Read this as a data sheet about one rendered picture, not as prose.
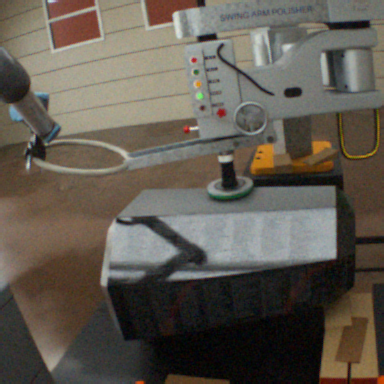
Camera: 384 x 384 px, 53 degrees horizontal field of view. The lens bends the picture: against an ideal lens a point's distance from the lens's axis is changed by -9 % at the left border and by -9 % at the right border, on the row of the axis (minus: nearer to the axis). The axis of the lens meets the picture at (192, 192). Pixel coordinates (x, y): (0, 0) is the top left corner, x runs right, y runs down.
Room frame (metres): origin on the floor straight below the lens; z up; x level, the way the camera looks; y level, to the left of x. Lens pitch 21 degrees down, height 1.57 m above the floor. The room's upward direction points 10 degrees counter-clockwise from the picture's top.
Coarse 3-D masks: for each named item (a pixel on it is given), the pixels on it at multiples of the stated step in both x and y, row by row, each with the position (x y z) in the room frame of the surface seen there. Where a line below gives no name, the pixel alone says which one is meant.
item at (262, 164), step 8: (264, 144) 2.72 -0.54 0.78; (272, 144) 2.68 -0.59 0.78; (320, 144) 2.52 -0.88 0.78; (328, 144) 2.49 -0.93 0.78; (256, 152) 2.57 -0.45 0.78; (264, 152) 2.54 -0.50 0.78; (272, 152) 2.51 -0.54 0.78; (256, 160) 2.41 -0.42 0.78; (264, 160) 2.38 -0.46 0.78; (272, 160) 2.36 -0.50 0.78; (296, 160) 2.28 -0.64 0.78; (256, 168) 2.27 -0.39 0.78; (264, 168) 2.25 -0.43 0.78; (272, 168) 2.23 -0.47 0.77; (296, 168) 2.18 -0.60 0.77; (304, 168) 2.17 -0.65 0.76; (312, 168) 2.15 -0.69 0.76; (320, 168) 2.14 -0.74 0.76; (328, 168) 2.13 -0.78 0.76
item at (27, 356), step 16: (0, 288) 1.24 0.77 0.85; (0, 304) 1.20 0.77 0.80; (16, 304) 1.27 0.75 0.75; (0, 320) 1.16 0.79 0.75; (16, 320) 1.23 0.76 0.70; (0, 336) 1.13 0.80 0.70; (16, 336) 1.20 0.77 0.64; (0, 352) 1.10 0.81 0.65; (16, 352) 1.16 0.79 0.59; (32, 352) 1.24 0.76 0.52; (0, 368) 1.06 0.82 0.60; (16, 368) 1.13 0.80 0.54; (32, 368) 1.20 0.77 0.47
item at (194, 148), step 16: (256, 128) 1.88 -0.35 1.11; (176, 144) 1.91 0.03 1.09; (192, 144) 1.90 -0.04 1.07; (208, 144) 1.79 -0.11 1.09; (224, 144) 1.78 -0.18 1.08; (240, 144) 1.78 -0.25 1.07; (256, 144) 1.77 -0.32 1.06; (128, 160) 1.81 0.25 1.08; (144, 160) 1.81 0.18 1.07; (160, 160) 1.80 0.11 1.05; (176, 160) 1.80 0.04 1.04
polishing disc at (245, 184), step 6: (216, 180) 1.93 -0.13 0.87; (240, 180) 1.87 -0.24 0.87; (246, 180) 1.86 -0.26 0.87; (210, 186) 1.86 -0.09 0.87; (216, 186) 1.85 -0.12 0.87; (240, 186) 1.79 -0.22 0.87; (246, 186) 1.78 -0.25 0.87; (252, 186) 1.80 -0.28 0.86; (210, 192) 1.80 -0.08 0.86; (216, 192) 1.77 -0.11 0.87; (222, 192) 1.76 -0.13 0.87; (228, 192) 1.75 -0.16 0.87; (234, 192) 1.74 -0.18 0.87; (240, 192) 1.74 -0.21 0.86
